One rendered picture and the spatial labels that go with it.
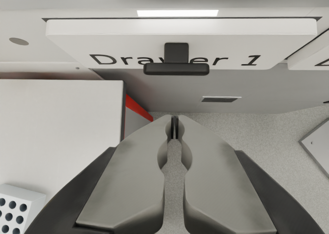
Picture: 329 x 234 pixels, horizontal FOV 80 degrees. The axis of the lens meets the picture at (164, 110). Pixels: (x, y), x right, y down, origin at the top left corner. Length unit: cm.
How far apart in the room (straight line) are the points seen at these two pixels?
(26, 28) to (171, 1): 18
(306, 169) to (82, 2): 128
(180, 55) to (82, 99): 24
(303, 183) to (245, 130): 40
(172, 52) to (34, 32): 17
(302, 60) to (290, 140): 98
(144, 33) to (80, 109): 23
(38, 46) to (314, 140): 126
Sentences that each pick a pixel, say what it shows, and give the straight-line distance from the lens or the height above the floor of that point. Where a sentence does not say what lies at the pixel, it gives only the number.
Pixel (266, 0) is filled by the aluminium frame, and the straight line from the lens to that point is 22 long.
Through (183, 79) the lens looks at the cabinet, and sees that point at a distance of 44.
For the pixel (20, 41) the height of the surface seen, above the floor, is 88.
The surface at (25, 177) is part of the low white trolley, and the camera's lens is 46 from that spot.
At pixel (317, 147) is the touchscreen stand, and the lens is 133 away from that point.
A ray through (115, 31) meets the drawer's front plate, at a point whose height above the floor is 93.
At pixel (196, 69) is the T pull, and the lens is 22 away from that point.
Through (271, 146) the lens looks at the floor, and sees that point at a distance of 124.
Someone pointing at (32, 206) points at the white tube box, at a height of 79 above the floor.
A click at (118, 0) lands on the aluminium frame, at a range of 21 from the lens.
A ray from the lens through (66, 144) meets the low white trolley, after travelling 41.
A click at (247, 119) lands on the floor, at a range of 120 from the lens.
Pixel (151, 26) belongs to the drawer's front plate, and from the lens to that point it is 23.
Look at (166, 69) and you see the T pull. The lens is 22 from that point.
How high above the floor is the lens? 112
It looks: 82 degrees down
